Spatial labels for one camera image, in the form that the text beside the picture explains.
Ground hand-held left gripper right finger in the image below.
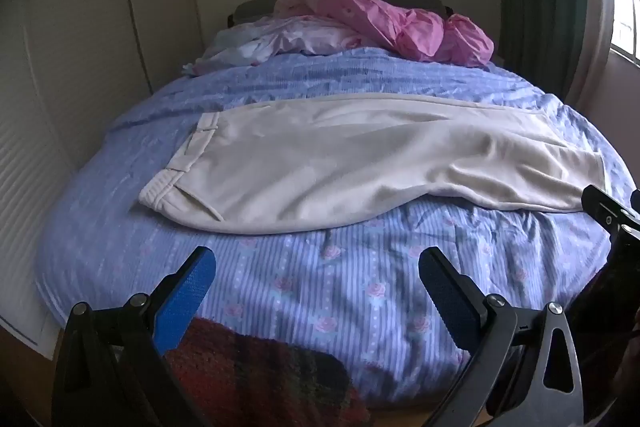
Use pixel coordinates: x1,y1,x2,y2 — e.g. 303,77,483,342
418,246,586,427

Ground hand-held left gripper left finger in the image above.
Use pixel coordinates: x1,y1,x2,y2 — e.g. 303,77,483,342
51,246,217,427

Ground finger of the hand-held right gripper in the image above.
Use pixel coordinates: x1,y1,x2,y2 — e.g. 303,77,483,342
582,184,640,240

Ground white pants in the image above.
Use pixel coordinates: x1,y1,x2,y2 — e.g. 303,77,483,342
138,94,607,235

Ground person's right forearm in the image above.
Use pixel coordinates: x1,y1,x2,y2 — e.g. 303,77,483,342
570,264,640,410

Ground red plaid knit cloth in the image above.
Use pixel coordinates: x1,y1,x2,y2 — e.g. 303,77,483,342
165,317,372,427

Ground blue striped floral duvet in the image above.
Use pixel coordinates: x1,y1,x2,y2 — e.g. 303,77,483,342
37,47,640,408

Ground window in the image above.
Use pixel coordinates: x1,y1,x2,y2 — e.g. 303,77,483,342
607,0,640,68

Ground white louvered wardrobe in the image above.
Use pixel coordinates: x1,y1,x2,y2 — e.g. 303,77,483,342
0,0,208,353

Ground pink crumpled cloth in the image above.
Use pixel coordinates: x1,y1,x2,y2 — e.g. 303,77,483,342
274,0,496,68

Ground pale pink bed sheet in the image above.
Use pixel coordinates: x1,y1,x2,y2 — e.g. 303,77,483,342
182,14,366,78

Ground dark headboard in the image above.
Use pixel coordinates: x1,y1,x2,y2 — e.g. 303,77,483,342
227,0,466,30

